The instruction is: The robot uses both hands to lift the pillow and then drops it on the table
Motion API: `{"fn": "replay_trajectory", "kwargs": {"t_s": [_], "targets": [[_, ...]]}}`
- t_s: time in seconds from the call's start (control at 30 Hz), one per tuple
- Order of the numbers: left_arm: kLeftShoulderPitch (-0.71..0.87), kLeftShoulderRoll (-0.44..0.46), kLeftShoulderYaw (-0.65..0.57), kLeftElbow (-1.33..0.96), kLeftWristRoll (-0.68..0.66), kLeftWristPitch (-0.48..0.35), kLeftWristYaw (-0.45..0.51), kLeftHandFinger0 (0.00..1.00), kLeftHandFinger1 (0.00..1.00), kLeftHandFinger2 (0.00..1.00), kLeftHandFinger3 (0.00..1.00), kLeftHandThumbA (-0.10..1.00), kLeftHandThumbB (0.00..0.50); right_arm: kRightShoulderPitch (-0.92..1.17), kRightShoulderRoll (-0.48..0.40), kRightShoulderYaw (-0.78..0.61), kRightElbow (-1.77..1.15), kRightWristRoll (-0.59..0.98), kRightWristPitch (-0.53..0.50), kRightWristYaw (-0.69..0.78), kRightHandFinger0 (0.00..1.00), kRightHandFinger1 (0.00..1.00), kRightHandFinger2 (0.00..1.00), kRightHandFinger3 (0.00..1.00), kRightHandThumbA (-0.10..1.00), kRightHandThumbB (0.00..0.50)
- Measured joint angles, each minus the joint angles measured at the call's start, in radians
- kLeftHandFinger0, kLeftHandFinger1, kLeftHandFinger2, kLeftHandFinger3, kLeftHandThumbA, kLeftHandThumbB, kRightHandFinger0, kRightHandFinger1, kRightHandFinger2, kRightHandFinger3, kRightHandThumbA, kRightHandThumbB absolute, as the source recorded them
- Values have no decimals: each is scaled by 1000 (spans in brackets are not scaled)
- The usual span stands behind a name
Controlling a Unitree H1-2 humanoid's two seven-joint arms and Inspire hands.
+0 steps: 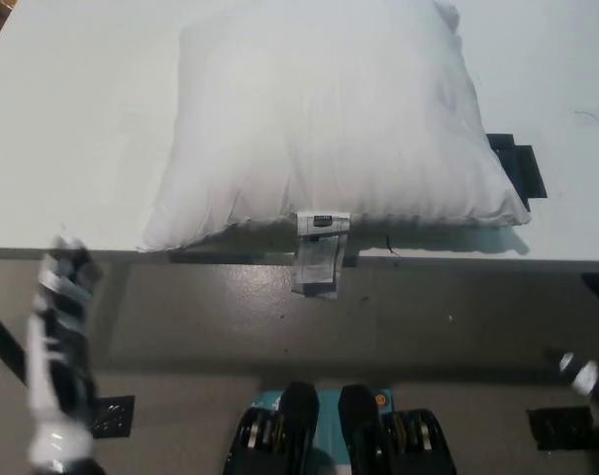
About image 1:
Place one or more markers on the white pillow with care label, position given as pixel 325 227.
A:
pixel 324 128

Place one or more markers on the black robot body, teal tops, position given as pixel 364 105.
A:
pixel 299 435

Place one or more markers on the black tape patch on table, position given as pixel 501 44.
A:
pixel 524 170

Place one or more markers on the black table leg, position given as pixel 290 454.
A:
pixel 2 336

